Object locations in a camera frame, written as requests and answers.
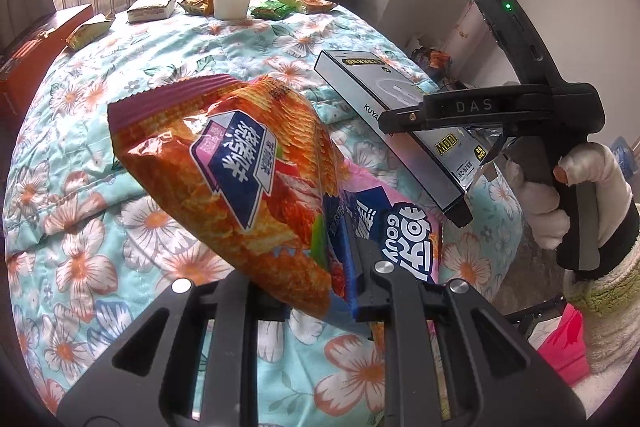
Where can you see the brown wooden table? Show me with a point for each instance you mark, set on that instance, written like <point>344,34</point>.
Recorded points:
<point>40,42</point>

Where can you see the person's right forearm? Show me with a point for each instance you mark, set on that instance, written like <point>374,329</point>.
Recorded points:
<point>610,307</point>

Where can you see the orange noodle packet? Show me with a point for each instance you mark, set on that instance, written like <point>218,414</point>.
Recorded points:
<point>307,3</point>

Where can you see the person's right hand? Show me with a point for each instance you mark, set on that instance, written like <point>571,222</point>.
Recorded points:
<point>542,212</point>

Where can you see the pink snack bag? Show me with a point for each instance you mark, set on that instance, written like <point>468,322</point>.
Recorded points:
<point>400,232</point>

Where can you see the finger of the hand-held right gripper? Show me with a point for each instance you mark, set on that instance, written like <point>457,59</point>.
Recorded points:
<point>410,119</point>

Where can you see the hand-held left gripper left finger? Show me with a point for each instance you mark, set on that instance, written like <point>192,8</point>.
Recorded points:
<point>235,302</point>

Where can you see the dark snack bag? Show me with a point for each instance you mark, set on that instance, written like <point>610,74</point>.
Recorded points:
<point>435,59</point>

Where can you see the small gold packet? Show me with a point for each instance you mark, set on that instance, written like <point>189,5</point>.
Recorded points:
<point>197,4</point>

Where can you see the orange chip bag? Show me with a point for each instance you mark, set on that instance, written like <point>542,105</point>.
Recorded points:
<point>200,167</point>

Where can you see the white box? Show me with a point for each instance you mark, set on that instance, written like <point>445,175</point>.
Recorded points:
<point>365,72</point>

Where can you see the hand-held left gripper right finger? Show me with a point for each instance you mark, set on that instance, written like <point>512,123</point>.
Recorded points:
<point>356,287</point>

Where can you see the green snack packet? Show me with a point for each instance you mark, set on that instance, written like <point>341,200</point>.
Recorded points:
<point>272,11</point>

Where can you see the small yellow-white box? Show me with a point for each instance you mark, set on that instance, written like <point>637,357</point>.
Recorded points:
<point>150,11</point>

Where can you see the yellow snack packet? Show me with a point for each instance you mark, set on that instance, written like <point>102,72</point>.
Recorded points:
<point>87,32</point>

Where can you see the patterned paper roll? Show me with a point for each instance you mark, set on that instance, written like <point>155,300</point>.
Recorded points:
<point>465,37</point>

